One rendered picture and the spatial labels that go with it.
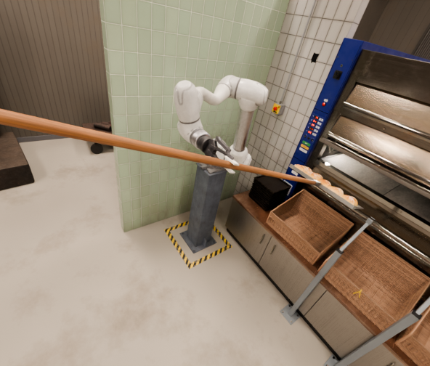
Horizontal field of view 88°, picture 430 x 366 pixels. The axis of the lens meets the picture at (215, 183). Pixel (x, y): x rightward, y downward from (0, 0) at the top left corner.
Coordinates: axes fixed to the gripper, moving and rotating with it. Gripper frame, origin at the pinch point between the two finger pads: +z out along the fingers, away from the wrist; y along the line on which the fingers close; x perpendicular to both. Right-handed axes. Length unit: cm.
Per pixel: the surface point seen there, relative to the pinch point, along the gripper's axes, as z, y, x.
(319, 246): 19, 53, -148
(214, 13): -122, -71, -43
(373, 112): -8, -62, -129
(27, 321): -66, 187, 40
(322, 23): -81, -107, -114
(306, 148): -45, -15, -146
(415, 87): 6, -84, -124
